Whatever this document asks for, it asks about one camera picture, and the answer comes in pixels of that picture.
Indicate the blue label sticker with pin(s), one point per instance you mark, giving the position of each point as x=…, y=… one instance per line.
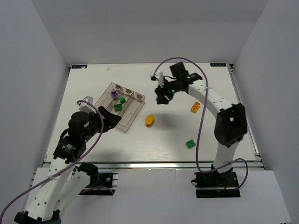
x=82, y=66
x=218, y=65

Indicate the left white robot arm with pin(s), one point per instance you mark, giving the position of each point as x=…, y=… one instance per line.
x=56, y=194

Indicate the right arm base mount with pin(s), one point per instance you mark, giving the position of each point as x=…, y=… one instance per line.
x=216, y=185

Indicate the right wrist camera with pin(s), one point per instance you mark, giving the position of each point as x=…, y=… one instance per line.
x=158, y=76

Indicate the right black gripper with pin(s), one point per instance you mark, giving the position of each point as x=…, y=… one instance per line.
x=164, y=91

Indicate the right blue label sticker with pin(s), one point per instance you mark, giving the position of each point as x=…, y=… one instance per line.
x=218, y=65

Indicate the left blue label sticker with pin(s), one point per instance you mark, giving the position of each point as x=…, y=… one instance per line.
x=82, y=66

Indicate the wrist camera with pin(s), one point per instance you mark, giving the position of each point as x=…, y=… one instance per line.
x=158, y=76
x=85, y=106

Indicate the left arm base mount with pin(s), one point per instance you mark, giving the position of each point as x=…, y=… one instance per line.
x=97, y=183

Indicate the yellow rounded lego brick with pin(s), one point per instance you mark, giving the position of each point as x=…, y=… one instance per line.
x=149, y=120

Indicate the dark green lego brick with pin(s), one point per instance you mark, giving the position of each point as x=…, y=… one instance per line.
x=118, y=107

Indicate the orange rectangular lego brick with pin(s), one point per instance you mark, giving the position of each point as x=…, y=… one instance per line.
x=195, y=107

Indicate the clear three-compartment tray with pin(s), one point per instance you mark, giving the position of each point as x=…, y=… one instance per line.
x=130, y=109

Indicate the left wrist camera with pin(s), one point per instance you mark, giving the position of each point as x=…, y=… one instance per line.
x=85, y=106

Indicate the small green lego brick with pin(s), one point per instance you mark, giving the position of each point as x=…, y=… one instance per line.
x=122, y=100

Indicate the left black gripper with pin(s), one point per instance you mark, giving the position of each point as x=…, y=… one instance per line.
x=102, y=119

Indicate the large purple lego brick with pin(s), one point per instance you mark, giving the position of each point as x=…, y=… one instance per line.
x=114, y=94

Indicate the aluminium table rail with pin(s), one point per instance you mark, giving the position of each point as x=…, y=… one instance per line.
x=256, y=164

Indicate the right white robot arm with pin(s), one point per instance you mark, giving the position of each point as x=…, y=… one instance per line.
x=231, y=123

